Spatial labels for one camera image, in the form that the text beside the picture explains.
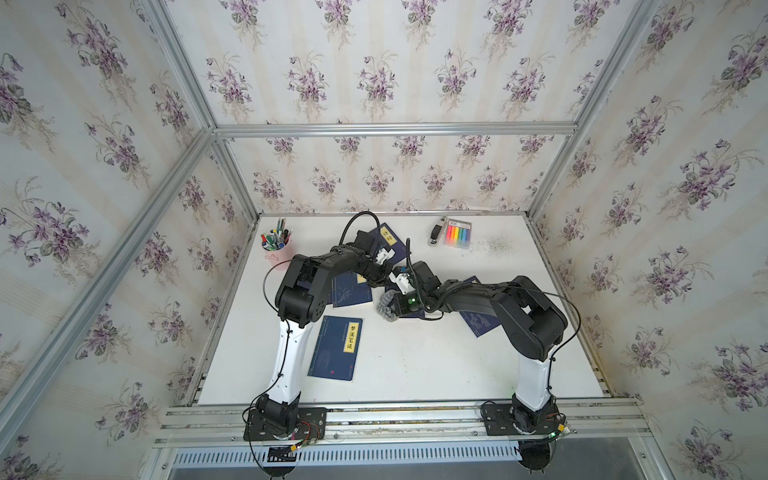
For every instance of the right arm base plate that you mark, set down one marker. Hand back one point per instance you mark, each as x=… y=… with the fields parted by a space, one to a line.
x=514 y=418

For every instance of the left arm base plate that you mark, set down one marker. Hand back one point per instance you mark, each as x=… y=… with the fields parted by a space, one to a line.
x=285 y=423

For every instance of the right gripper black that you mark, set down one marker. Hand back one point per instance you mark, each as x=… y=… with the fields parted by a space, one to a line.
x=402 y=308

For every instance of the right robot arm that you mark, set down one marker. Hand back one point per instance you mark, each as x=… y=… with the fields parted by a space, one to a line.
x=533 y=324

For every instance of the grey black stapler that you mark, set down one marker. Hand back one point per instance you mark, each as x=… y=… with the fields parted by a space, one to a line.
x=437 y=231

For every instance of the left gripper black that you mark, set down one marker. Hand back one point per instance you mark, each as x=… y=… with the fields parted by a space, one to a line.
x=384 y=275

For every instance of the grey striped cleaning cloth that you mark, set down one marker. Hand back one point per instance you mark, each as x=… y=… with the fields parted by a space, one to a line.
x=388 y=306

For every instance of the clear box of highlighters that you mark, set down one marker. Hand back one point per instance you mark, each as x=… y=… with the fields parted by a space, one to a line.
x=457 y=234

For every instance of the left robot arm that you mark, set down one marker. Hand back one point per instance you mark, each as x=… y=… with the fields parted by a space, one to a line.
x=301 y=300

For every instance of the pink pen cup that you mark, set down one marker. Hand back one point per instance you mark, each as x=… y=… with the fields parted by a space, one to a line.
x=277 y=245

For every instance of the aluminium rail frame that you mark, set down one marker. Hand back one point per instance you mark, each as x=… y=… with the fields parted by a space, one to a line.
x=390 y=433

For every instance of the blue book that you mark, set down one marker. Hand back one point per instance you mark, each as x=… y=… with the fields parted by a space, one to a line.
x=350 y=289
x=385 y=238
x=479 y=323
x=418 y=314
x=335 y=353

